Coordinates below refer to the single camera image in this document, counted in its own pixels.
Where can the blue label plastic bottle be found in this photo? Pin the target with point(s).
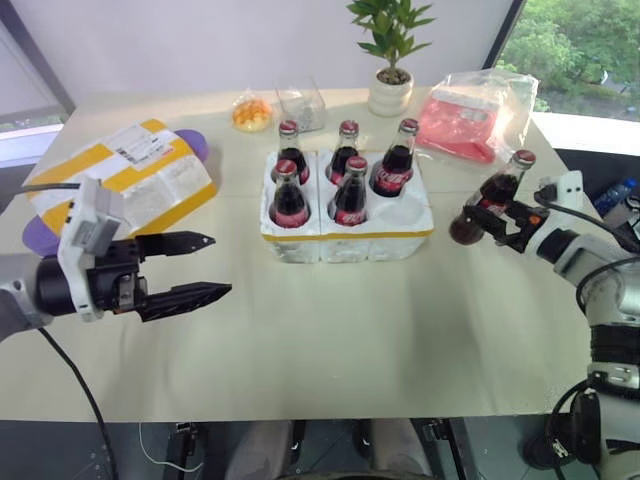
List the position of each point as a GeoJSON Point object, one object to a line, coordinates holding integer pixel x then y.
{"type": "Point", "coordinates": [612, 197]}

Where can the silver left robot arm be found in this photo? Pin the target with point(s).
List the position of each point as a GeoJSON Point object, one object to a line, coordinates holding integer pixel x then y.
{"type": "Point", "coordinates": [20, 295]}

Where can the green plant in white pot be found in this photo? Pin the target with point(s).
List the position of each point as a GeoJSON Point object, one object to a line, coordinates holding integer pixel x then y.
{"type": "Point", "coordinates": [391, 92]}

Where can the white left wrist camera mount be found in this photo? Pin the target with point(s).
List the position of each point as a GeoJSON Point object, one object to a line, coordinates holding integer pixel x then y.
{"type": "Point", "coordinates": [82, 232]}

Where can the pink item in clear bag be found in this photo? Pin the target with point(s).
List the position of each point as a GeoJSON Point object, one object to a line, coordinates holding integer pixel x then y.
{"type": "Point", "coordinates": [462, 120]}

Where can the black bracket under table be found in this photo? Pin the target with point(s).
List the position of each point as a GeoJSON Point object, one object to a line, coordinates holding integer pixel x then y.
{"type": "Point", "coordinates": [452, 447]}
{"type": "Point", "coordinates": [187, 450]}

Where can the yellow taped cardboard box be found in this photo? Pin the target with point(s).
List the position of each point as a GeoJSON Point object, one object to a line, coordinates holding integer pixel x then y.
{"type": "Point", "coordinates": [130, 175]}

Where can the bagged yellow bread bun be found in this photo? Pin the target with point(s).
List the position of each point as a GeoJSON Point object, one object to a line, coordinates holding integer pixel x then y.
{"type": "Point", "coordinates": [252, 112]}

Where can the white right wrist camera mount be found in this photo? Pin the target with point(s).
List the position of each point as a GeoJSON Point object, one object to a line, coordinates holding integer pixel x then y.
{"type": "Point", "coordinates": [570, 187]}

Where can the glass cola bottle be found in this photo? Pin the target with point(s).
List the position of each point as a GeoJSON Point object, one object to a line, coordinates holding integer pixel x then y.
{"type": "Point", "coordinates": [291, 150]}
{"type": "Point", "coordinates": [345, 147]}
{"type": "Point", "coordinates": [495, 192]}
{"type": "Point", "coordinates": [351, 200]}
{"type": "Point", "coordinates": [395, 170]}
{"type": "Point", "coordinates": [290, 200]}

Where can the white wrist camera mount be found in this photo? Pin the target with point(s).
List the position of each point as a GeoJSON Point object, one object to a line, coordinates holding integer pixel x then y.
{"type": "Point", "coordinates": [82, 232]}
{"type": "Point", "coordinates": [570, 187]}

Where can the green trees outside window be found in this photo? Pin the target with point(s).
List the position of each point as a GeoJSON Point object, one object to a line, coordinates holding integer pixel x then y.
{"type": "Point", "coordinates": [575, 45]}

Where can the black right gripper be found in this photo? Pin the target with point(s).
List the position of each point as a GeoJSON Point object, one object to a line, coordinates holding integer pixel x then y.
{"type": "Point", "coordinates": [525, 230]}

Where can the white foam crate yellow tape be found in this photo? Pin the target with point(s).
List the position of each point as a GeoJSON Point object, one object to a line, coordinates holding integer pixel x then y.
{"type": "Point", "coordinates": [345, 245]}

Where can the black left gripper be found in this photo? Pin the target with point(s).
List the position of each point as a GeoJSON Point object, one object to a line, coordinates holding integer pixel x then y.
{"type": "Point", "coordinates": [112, 280]}

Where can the dark window frame post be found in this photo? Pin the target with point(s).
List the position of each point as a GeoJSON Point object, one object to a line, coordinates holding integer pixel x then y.
{"type": "Point", "coordinates": [37, 55]}
{"type": "Point", "coordinates": [502, 30]}

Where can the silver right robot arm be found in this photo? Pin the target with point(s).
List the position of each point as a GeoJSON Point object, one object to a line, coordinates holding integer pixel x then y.
{"type": "Point", "coordinates": [600, 295]}

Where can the purple oval mat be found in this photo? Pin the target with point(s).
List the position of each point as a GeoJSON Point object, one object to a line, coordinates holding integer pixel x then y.
{"type": "Point", "coordinates": [192, 142]}

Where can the grey rounded shape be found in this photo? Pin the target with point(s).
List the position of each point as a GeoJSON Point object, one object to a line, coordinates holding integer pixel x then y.
{"type": "Point", "coordinates": [397, 450]}
{"type": "Point", "coordinates": [262, 450]}

